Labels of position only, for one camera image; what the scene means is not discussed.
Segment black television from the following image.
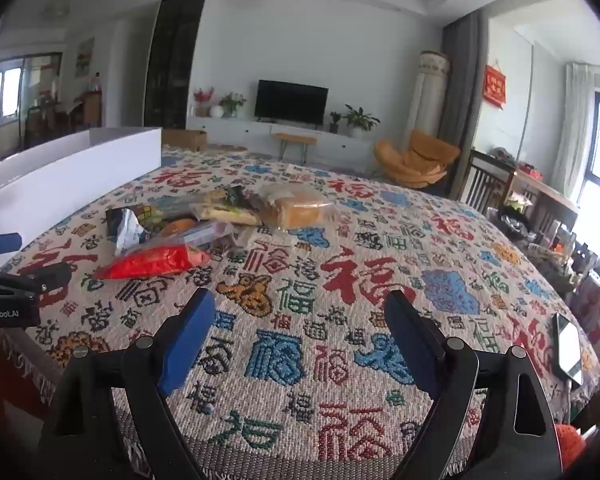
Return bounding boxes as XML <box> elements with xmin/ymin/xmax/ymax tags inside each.
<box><xmin>256</xmin><ymin>80</ymin><xmax>329</xmax><ymax>127</ymax></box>

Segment white television cabinet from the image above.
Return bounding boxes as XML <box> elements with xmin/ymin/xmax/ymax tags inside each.
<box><xmin>186</xmin><ymin>115</ymin><xmax>381</xmax><ymax>161</ymax></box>

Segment red snack packet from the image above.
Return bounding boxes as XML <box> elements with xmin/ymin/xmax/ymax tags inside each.
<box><xmin>94</xmin><ymin>244</ymin><xmax>212</xmax><ymax>281</ymax></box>

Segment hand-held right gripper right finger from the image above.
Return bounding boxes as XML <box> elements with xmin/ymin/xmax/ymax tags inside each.
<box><xmin>384</xmin><ymin>290</ymin><xmax>563</xmax><ymax>480</ymax></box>

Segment smartphone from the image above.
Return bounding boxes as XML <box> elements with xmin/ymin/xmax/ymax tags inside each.
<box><xmin>551</xmin><ymin>312</ymin><xmax>584</xmax><ymax>386</ymax></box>

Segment red wall hanging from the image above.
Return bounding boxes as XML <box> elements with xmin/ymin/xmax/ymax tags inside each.
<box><xmin>484</xmin><ymin>64</ymin><xmax>509</xmax><ymax>108</ymax></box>

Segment blue white snack bag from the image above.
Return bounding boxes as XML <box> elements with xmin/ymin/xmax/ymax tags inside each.
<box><xmin>105</xmin><ymin>207</ymin><xmax>153</xmax><ymax>257</ymax></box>

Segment red flowers in vase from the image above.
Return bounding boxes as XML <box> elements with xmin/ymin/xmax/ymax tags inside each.
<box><xmin>194</xmin><ymin>87</ymin><xmax>216</xmax><ymax>117</ymax></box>

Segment beige green snack packet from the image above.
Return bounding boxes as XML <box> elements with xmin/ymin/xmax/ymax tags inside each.
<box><xmin>190</xmin><ymin>202</ymin><xmax>264</xmax><ymax>227</ymax></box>

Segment brown cardboard box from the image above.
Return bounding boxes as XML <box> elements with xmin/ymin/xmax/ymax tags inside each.
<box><xmin>161</xmin><ymin>129</ymin><xmax>207</xmax><ymax>152</ymax></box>

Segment white cardboard box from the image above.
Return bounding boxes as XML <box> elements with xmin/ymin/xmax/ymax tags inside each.
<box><xmin>0</xmin><ymin>127</ymin><xmax>162</xmax><ymax>271</ymax></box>

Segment dark tall shelf cabinet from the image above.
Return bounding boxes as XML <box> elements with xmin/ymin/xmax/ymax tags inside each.
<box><xmin>145</xmin><ymin>0</ymin><xmax>208</xmax><ymax>131</ymax></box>

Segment orange sausage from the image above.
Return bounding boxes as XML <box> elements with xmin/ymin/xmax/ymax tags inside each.
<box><xmin>159</xmin><ymin>217</ymin><xmax>199</xmax><ymax>239</ymax></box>

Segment wooden bench with metal legs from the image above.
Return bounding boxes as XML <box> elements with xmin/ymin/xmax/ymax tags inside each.
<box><xmin>271</xmin><ymin>132</ymin><xmax>317</xmax><ymax>161</ymax></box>

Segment grey curtain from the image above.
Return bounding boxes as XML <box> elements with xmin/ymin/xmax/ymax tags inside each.
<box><xmin>441</xmin><ymin>10</ymin><xmax>489</xmax><ymax>201</ymax></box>

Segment white sheer curtain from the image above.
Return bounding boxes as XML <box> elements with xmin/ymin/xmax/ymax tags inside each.
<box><xmin>550</xmin><ymin>62</ymin><xmax>597</xmax><ymax>206</ymax></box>

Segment long brown snack bar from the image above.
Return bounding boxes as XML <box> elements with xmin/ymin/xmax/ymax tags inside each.
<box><xmin>182</xmin><ymin>224</ymin><xmax>239</xmax><ymax>257</ymax></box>

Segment white standing air conditioner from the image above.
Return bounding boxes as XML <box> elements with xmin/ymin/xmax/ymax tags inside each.
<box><xmin>411</xmin><ymin>50</ymin><xmax>451</xmax><ymax>143</ymax></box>

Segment orange knitted thing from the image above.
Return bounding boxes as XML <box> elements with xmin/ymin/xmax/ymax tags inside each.
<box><xmin>554</xmin><ymin>422</ymin><xmax>588</xmax><ymax>455</ymax></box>

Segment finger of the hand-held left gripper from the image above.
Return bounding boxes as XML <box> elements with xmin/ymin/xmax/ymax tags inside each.
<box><xmin>0</xmin><ymin>232</ymin><xmax>23</xmax><ymax>262</ymax></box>
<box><xmin>0</xmin><ymin>262</ymin><xmax>74</xmax><ymax>307</ymax></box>

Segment printed woven tablecloth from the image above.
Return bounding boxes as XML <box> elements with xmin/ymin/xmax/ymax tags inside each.
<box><xmin>0</xmin><ymin>145</ymin><xmax>600</xmax><ymax>480</ymax></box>

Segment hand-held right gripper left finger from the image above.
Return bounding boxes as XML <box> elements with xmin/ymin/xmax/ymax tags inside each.
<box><xmin>39</xmin><ymin>287</ymin><xmax>217</xmax><ymax>480</ymax></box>

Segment framed wall picture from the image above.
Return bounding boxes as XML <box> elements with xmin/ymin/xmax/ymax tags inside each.
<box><xmin>75</xmin><ymin>37</ymin><xmax>96</xmax><ymax>78</ymax></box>

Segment orange lounge chair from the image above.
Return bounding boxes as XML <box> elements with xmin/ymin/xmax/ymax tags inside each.
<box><xmin>373</xmin><ymin>129</ymin><xmax>462</xmax><ymax>190</ymax></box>

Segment cluttered wooden side table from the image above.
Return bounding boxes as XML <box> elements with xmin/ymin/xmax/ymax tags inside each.
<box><xmin>500</xmin><ymin>147</ymin><xmax>581</xmax><ymax>231</ymax></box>

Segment chocolate bar with blue label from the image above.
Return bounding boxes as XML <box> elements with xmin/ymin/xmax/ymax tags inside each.
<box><xmin>227</xmin><ymin>185</ymin><xmax>266</xmax><ymax>211</ymax></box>

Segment bread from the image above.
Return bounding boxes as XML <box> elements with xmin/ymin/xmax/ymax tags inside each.
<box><xmin>257</xmin><ymin>182</ymin><xmax>339</xmax><ymax>234</ymax></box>

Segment dark wooden chair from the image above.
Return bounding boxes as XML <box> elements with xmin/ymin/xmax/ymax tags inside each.
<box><xmin>462</xmin><ymin>149</ymin><xmax>517</xmax><ymax>217</ymax></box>

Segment large plant in white pot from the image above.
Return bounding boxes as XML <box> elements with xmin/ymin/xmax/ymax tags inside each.
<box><xmin>343</xmin><ymin>105</ymin><xmax>381</xmax><ymax>139</ymax></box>

